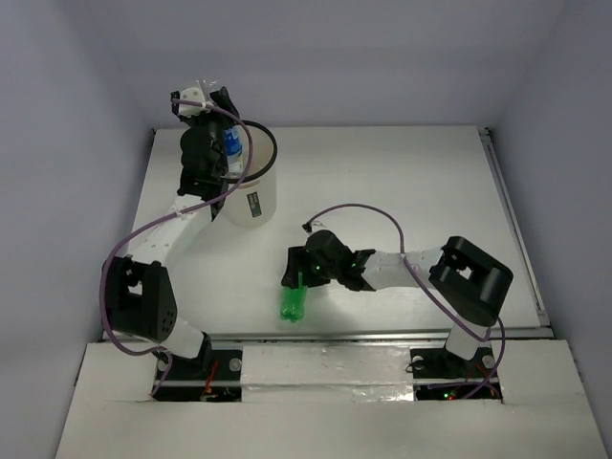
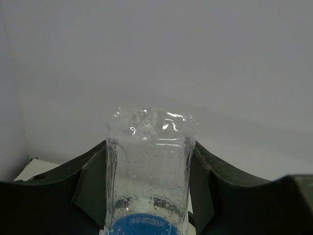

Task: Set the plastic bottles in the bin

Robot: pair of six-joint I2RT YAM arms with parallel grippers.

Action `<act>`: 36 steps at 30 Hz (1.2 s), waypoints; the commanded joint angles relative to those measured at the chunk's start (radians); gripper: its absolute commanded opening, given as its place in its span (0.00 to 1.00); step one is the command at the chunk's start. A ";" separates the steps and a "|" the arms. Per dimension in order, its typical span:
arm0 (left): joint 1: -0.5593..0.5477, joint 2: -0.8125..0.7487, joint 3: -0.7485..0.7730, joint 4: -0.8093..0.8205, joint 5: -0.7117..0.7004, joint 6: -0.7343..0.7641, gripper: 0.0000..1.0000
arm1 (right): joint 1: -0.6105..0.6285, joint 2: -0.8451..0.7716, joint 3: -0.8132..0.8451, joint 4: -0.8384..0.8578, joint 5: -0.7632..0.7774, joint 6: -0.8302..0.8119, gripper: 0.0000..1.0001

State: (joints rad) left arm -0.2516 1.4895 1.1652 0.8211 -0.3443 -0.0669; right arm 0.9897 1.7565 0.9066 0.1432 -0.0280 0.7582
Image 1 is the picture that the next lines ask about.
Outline clear bottle dark blue label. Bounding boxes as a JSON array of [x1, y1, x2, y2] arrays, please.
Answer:
[[224, 125, 244, 177]]

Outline green plastic bottle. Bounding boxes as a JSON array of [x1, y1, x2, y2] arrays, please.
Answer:
[[280, 273, 307, 323]]

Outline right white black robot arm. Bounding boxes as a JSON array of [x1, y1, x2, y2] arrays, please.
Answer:
[[280, 229, 514, 375]]

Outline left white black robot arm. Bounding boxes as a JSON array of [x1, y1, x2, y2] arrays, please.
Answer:
[[99, 82, 242, 378]]

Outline white bin with black rim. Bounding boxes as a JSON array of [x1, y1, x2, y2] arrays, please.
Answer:
[[221, 120, 278, 228]]

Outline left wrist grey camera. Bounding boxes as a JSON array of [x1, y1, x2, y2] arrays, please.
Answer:
[[170, 80, 211, 119]]

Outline aluminium rail front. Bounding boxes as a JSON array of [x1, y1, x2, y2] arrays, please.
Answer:
[[208, 326, 556, 342]]

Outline aluminium rail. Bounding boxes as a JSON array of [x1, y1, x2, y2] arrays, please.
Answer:
[[208, 326, 556, 342], [478, 127, 555, 337]]

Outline aluminium rail right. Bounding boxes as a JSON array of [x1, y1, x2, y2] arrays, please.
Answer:
[[478, 127, 555, 337]]

